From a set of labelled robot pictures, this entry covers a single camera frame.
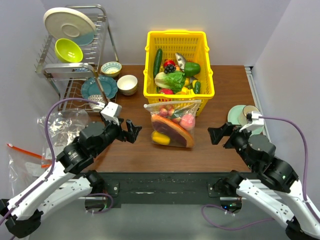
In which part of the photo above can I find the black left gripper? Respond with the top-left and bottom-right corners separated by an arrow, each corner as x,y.
93,116 -> 142,156

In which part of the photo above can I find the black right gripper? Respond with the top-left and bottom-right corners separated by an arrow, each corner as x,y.
206,120 -> 256,169

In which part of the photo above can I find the yellow bell pepper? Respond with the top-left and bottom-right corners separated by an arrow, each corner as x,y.
151,131 -> 171,146

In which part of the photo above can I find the orange papaya slice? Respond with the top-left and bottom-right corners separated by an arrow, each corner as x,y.
151,114 -> 195,148

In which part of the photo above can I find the clear white-dotted zip bag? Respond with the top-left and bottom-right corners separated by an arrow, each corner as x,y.
143,100 -> 201,148

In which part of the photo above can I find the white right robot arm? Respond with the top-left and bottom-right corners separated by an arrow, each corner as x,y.
208,122 -> 320,240

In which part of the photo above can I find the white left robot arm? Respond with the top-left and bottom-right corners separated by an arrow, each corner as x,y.
0,119 -> 142,239

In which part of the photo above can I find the crumpled clear plastic bag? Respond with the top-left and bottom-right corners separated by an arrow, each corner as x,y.
48,108 -> 94,156

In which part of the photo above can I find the mint green saucer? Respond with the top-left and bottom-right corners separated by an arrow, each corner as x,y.
227,105 -> 258,126

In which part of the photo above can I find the white cream bowl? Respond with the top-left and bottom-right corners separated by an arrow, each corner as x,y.
117,75 -> 138,96

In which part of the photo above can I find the patterned white bowl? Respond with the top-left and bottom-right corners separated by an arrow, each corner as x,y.
88,94 -> 106,112

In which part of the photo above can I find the red apple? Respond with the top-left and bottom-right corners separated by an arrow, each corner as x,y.
159,88 -> 174,95

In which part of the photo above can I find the small green cucumber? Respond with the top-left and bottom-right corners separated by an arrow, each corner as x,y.
192,80 -> 201,94

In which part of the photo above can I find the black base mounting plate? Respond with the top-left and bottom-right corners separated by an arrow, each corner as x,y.
74,171 -> 253,210

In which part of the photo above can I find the teal scalloped plate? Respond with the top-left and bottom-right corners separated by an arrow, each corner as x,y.
81,75 -> 118,99

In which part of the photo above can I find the green lettuce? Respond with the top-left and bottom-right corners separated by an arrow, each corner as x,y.
154,71 -> 186,93

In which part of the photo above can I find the teal patterned small bowl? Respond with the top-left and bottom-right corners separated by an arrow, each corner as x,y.
100,61 -> 122,78

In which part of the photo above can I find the green bell pepper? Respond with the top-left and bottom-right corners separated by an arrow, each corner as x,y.
184,61 -> 201,78

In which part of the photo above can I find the dark green cucumber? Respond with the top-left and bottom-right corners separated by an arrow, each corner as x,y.
152,48 -> 163,78

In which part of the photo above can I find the black grape bunch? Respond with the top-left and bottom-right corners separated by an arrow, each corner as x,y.
164,64 -> 176,74

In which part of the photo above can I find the red pomegranate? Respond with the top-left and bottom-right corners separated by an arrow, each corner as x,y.
163,59 -> 176,68

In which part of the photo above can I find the grey toy fish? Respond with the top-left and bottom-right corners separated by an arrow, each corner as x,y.
175,52 -> 187,72

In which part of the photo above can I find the metal dish rack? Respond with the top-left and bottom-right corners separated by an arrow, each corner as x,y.
35,4 -> 116,115

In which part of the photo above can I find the yellow plastic basket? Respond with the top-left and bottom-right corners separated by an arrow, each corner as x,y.
143,29 -> 215,116

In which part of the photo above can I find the lime green bowl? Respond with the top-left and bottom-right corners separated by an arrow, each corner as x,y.
54,38 -> 84,63

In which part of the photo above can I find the large cream blue plate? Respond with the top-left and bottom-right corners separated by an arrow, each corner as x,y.
43,7 -> 97,46

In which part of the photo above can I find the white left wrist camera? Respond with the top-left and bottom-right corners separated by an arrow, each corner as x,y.
97,101 -> 122,126

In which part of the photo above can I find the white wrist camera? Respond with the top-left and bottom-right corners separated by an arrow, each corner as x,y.
97,101 -> 122,126
239,111 -> 265,133

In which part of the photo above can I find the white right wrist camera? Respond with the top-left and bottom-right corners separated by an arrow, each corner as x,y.
239,111 -> 265,133

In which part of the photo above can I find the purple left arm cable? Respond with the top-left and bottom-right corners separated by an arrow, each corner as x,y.
0,97 -> 115,238

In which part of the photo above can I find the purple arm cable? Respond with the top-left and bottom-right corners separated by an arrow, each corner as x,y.
201,116 -> 320,231
0,97 -> 115,238

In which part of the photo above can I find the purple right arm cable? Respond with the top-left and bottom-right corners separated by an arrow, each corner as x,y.
201,116 -> 320,231

